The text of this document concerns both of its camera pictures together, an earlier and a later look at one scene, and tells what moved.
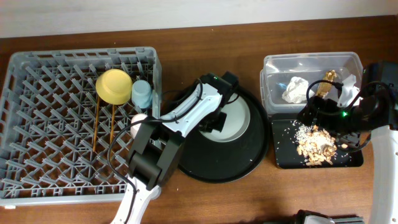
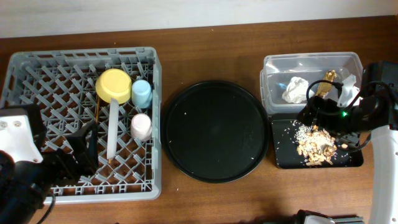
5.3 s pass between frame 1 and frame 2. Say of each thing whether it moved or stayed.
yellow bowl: stayed
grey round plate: moved
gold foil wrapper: stayed
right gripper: stayed
